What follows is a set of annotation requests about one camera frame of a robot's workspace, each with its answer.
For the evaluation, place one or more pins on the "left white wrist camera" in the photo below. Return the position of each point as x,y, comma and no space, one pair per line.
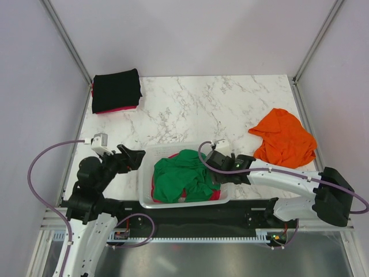
100,142

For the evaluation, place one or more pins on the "orange t-shirt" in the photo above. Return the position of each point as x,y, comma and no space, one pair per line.
285,142

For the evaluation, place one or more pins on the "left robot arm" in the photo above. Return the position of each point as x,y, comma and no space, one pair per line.
91,216

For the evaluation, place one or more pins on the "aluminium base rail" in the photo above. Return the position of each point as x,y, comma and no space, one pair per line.
51,221

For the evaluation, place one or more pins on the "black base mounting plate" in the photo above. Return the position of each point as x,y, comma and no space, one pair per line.
236,218

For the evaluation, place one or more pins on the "white slotted cable duct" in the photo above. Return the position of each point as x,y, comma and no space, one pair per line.
260,237

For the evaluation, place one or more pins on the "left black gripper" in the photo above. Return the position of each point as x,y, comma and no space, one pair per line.
135,160

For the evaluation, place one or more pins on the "right aluminium frame post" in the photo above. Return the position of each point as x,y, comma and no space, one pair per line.
332,14

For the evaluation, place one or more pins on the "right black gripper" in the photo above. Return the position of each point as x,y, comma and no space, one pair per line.
221,179

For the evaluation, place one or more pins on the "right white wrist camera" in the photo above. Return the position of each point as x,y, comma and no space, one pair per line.
222,146

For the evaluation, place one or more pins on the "left aluminium frame post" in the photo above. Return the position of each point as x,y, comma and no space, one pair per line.
60,28

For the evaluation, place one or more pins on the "green t-shirt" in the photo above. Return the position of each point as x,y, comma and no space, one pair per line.
178,179

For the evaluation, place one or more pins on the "aluminium frame post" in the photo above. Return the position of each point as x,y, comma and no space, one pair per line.
332,14
60,28

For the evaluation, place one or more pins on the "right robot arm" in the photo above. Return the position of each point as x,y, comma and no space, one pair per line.
322,195

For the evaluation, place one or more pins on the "black folded t-shirt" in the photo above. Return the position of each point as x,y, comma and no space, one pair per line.
128,80

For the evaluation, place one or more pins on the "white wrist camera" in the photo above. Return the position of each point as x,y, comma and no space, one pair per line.
222,146
100,142

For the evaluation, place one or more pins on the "white plastic basket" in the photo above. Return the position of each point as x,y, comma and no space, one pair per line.
145,177

